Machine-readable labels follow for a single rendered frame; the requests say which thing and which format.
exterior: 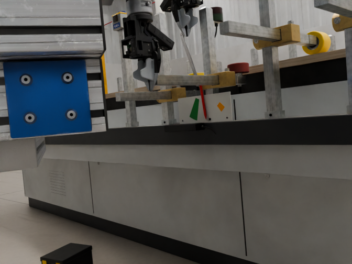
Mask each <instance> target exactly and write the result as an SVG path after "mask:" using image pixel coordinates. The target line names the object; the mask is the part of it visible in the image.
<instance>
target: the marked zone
mask: <svg viewBox="0 0 352 264"><path fill-rule="evenodd" d="M198 108H199V99H197V98H195V101H194V104H193V107H192V110H191V113H190V118H192V119H194V120H197V115H198Z"/></svg>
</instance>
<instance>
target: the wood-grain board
mask: <svg viewBox="0 0 352 264"><path fill-rule="evenodd" d="M345 57H346V50H345V48H344V49H338V50H333V51H328V52H322V53H317V54H311V55H308V56H302V57H297V58H292V59H286V60H281V61H279V69H283V68H289V67H295V66H299V65H305V64H311V63H317V62H323V61H328V60H335V59H341V58H345ZM259 72H264V71H263V64H259V65H254V66H250V67H249V72H248V73H244V74H242V75H247V74H253V73H259ZM156 90H160V86H154V88H153V90H152V91H156ZM134 91H135V92H149V90H148V89H147V87H146V86H144V87H139V88H136V89H134ZM119 92H124V91H119ZM119 92H114V93H109V94H105V97H106V99H108V98H114V97H116V95H115V93H119Z"/></svg>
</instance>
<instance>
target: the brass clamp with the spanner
mask: <svg viewBox="0 0 352 264"><path fill-rule="evenodd" d="M208 75H218V81H219V84H217V85H202V89H203V90H206V89H216V88H223V87H230V86H236V80H235V72H234V71H224V72H219V73H213V74H208Z"/></svg>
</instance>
